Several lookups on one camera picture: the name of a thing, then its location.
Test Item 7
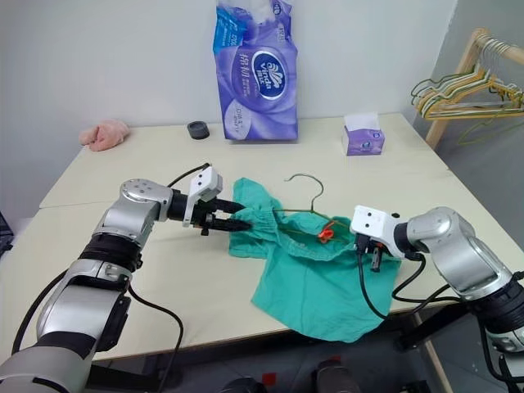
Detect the dark grey round ring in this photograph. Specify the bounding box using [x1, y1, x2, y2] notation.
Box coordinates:
[187, 120, 211, 142]

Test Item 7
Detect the purple tissue paper pack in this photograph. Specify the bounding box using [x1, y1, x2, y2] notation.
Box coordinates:
[211, 0, 300, 142]

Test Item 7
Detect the purple tissue box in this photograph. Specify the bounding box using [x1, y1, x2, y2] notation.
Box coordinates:
[341, 111, 388, 157]

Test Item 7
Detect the olive green wire hanger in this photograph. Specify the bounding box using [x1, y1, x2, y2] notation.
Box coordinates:
[272, 173, 357, 243]

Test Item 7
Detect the black table support bar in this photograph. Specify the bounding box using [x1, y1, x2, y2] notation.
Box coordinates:
[394, 305, 470, 353]

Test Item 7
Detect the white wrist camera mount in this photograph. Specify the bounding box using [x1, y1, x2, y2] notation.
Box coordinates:
[182, 165, 225, 228]
[350, 204, 404, 257]

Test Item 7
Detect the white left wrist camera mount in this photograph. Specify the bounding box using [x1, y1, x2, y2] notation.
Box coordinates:
[182, 165, 225, 228]

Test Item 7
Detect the wooden clothes rack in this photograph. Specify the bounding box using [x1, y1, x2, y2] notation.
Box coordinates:
[424, 27, 524, 148]

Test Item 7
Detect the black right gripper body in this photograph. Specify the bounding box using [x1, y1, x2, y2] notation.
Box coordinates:
[354, 233, 388, 258]

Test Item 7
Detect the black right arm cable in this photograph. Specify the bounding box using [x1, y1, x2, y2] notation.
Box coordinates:
[355, 243, 463, 318]

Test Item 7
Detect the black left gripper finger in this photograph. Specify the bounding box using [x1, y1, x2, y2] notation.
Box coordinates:
[210, 218, 254, 232]
[212, 198, 247, 214]

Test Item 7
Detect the orange ribbon bow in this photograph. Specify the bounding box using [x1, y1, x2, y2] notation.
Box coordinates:
[317, 220, 337, 243]

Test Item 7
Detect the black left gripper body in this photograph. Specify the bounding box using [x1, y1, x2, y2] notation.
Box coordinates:
[191, 197, 222, 237]

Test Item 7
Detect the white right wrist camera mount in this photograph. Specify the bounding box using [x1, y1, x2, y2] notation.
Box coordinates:
[350, 204, 404, 257]

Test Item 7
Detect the teal green cloth garment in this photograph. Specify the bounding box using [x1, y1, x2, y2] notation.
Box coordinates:
[228, 176, 402, 344]

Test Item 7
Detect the pink fluffy cloth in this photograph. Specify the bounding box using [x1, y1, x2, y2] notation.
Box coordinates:
[78, 119, 131, 152]

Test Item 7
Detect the dark rounded shape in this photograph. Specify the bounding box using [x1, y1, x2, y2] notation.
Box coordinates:
[314, 359, 362, 393]

